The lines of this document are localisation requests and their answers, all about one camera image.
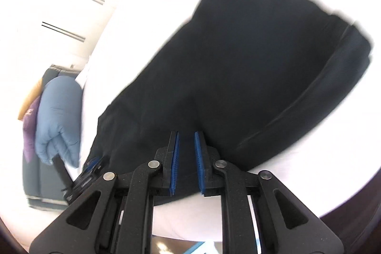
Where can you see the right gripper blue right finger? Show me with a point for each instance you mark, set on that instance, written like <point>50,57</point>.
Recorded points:
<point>206,156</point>

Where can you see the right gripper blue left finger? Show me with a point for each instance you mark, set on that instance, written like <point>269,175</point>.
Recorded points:
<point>171,163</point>

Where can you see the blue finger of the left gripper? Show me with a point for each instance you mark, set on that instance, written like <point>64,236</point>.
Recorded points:
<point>94,164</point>

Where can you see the black denim pants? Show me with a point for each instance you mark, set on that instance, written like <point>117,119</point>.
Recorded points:
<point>254,76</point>

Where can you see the blue rolled duvet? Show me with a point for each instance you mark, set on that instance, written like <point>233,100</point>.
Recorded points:
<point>58,127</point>

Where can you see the purple pillow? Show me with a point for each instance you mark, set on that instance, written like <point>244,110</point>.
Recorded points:
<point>29,129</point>

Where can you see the mustard yellow pillow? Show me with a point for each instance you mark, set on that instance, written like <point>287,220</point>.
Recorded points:
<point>33,94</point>

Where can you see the white bed sheet mattress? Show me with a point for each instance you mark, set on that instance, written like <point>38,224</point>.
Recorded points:
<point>333,169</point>

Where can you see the cream wardrobe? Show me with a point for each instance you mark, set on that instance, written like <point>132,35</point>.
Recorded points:
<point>36,34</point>

